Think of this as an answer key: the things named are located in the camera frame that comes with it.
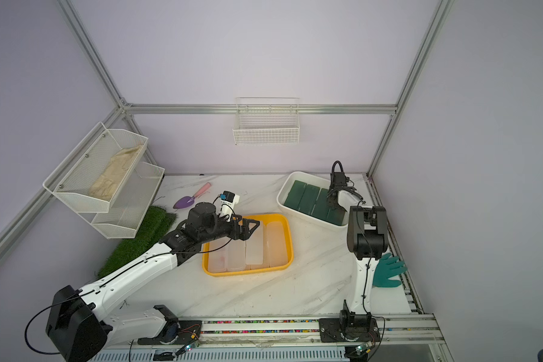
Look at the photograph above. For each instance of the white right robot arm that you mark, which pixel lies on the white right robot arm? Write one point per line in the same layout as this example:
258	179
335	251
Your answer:
367	241

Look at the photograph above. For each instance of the white wire wall basket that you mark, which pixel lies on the white wire wall basket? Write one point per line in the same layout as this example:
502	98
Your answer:
266	121

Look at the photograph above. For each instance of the white mesh two-tier shelf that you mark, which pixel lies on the white mesh two-tier shelf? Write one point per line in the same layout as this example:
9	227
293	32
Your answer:
71	180

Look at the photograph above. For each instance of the yellow plastic tray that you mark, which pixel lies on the yellow plastic tray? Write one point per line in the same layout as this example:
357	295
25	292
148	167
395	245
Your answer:
265	267

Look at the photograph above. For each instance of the clear pencil case pink pen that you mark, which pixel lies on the clear pencil case pink pen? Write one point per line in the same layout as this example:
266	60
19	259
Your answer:
217	256

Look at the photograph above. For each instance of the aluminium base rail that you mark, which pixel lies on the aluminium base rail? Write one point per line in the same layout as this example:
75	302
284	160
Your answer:
315	338

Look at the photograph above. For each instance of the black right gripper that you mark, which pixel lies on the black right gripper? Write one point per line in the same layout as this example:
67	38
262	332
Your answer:
332	204

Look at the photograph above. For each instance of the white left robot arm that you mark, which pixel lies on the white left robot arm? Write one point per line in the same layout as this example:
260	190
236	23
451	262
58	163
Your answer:
82	322

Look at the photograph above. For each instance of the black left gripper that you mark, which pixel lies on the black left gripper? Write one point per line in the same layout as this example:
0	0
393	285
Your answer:
244	234

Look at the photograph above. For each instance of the green artificial grass mat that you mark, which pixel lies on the green artificial grass mat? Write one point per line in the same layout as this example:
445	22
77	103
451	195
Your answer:
155	225

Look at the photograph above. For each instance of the green pencil case back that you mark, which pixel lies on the green pencil case back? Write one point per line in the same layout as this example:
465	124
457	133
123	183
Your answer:
295	195

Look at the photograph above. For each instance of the beige cloth in shelf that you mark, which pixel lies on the beige cloth in shelf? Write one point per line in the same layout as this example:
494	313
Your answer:
108	182

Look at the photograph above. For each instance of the green pencil case back angled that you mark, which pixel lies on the green pencil case back angled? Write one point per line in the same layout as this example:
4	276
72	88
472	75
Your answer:
309	198

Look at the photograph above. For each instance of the purple pink garden trowel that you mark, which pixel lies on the purple pink garden trowel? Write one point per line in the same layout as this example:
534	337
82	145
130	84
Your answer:
188	201

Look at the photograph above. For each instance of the white plastic storage box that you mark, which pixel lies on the white plastic storage box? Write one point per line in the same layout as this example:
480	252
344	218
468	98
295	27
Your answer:
323	184

